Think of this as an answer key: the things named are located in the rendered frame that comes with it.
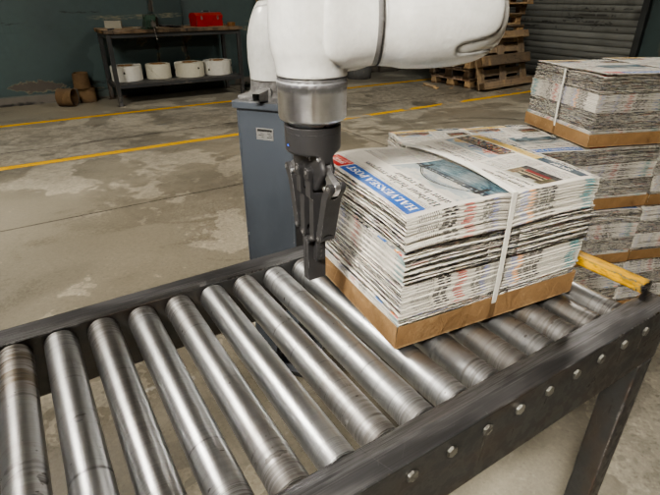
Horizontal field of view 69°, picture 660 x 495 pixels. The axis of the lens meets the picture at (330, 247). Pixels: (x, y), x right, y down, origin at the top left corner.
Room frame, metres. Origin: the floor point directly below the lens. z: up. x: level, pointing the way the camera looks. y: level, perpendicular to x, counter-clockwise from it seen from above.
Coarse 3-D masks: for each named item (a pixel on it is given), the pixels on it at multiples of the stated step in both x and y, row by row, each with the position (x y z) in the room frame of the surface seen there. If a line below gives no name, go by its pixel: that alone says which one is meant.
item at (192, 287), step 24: (240, 264) 0.85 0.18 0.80; (264, 264) 0.85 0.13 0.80; (288, 264) 0.86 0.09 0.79; (168, 288) 0.76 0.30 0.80; (192, 288) 0.76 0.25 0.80; (264, 288) 0.83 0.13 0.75; (72, 312) 0.68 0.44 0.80; (96, 312) 0.68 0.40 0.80; (120, 312) 0.68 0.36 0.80; (0, 336) 0.62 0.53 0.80; (24, 336) 0.62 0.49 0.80; (48, 384) 0.61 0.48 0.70
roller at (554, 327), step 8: (528, 304) 0.70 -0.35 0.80; (536, 304) 0.71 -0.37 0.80; (512, 312) 0.71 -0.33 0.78; (520, 312) 0.70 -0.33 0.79; (528, 312) 0.69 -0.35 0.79; (536, 312) 0.68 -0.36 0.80; (544, 312) 0.68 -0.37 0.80; (528, 320) 0.68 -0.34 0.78; (536, 320) 0.67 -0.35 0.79; (544, 320) 0.66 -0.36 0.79; (552, 320) 0.66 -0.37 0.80; (560, 320) 0.66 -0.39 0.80; (536, 328) 0.66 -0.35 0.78; (544, 328) 0.65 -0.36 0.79; (552, 328) 0.65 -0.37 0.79; (560, 328) 0.64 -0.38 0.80; (568, 328) 0.64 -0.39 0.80; (576, 328) 0.64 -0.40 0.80; (552, 336) 0.64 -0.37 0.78; (560, 336) 0.63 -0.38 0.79
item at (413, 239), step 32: (352, 160) 0.79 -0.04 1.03; (384, 160) 0.80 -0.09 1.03; (416, 160) 0.81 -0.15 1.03; (352, 192) 0.71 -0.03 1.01; (384, 192) 0.65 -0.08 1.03; (416, 192) 0.65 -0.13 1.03; (448, 192) 0.65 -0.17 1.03; (480, 192) 0.65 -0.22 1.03; (352, 224) 0.72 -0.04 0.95; (384, 224) 0.62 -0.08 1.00; (416, 224) 0.58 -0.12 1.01; (448, 224) 0.60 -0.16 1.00; (480, 224) 0.63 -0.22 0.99; (352, 256) 0.72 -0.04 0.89; (384, 256) 0.63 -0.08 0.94; (416, 256) 0.59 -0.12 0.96; (448, 256) 0.61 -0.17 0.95; (480, 256) 0.64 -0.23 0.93; (384, 288) 0.62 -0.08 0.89; (416, 288) 0.59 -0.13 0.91; (448, 288) 0.62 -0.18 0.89; (416, 320) 0.59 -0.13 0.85
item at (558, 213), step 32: (480, 160) 0.81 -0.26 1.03; (512, 160) 0.80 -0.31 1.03; (544, 160) 0.80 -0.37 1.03; (544, 192) 0.68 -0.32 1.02; (576, 192) 0.71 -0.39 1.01; (544, 224) 0.69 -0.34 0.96; (576, 224) 0.72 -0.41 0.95; (544, 256) 0.70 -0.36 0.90; (576, 256) 0.74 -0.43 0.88; (512, 288) 0.68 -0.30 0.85
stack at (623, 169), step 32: (480, 128) 1.86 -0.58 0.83; (512, 128) 1.85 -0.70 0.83; (576, 160) 1.55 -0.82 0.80; (608, 160) 1.58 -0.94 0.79; (640, 160) 1.61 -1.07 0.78; (608, 192) 1.59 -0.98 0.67; (640, 192) 1.62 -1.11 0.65; (608, 224) 1.59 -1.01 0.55; (640, 224) 1.63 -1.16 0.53; (608, 288) 1.61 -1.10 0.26
